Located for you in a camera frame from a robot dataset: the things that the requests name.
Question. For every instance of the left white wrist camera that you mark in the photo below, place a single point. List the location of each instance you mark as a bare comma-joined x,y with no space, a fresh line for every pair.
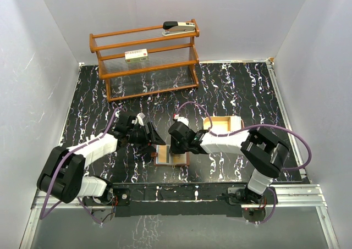
140,119

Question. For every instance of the wooden three-tier shelf rack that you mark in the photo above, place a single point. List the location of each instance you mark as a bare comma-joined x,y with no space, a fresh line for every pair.
171,65

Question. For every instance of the stack of cards in tray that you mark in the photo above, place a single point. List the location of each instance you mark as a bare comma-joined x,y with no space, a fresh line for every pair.
235,123

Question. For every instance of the orange credit card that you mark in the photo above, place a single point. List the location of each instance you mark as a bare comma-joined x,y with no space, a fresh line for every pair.
180,159

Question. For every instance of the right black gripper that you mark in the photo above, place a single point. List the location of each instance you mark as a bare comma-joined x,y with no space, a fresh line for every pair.
174,150

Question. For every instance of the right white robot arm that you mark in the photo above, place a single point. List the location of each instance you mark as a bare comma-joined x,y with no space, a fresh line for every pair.
262,148

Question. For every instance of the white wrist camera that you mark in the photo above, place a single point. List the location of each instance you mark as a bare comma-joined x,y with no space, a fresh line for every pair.
140,119
181,119

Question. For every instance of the white and red staples box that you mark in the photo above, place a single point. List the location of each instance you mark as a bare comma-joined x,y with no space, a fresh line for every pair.
139,55

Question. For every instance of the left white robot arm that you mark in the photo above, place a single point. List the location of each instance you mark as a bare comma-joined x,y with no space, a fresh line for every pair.
63,175

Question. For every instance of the black and beige stapler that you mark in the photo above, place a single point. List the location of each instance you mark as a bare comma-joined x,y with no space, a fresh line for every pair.
174,28

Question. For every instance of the brown leather card holder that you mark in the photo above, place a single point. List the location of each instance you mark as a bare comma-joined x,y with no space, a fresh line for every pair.
154,155

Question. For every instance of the beige oval tray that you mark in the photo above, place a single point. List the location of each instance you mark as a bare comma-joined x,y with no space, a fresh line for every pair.
221,125

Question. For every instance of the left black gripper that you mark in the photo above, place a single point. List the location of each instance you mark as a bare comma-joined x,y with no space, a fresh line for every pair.
151,137

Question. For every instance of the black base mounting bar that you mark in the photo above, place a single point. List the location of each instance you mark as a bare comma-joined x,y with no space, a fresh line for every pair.
193,198

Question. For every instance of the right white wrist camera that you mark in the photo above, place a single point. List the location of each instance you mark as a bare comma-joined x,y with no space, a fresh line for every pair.
181,119

